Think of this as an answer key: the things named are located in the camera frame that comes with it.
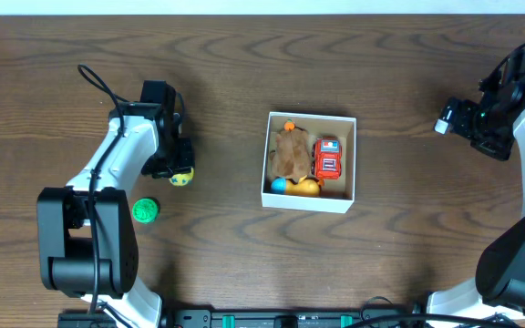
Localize orange rubber duck toy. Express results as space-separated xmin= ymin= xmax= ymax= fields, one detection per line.
xmin=270 ymin=177 xmax=324 ymax=197

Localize yellow ball blue letters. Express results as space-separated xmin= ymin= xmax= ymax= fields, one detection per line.
xmin=169 ymin=168 xmax=195 ymax=187

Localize brown plush capybara toy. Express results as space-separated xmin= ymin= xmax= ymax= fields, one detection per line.
xmin=269 ymin=119 xmax=312 ymax=180

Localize red toy fire truck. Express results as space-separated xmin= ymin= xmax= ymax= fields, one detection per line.
xmin=311 ymin=138 xmax=343 ymax=179

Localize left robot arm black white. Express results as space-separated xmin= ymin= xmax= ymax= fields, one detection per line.
xmin=36 ymin=102 xmax=193 ymax=327

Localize white cardboard box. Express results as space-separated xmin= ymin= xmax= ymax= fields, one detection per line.
xmin=261 ymin=112 xmax=356 ymax=213

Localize black cable left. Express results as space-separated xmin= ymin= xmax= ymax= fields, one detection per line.
xmin=77 ymin=63 xmax=129 ymax=320

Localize black rail bottom edge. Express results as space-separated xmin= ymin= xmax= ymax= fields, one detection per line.
xmin=57 ymin=297 xmax=422 ymax=328

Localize green round toy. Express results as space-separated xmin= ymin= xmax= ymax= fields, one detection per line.
xmin=131 ymin=198 xmax=160 ymax=224

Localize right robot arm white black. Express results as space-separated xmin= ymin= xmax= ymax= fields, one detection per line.
xmin=424 ymin=45 xmax=525 ymax=327

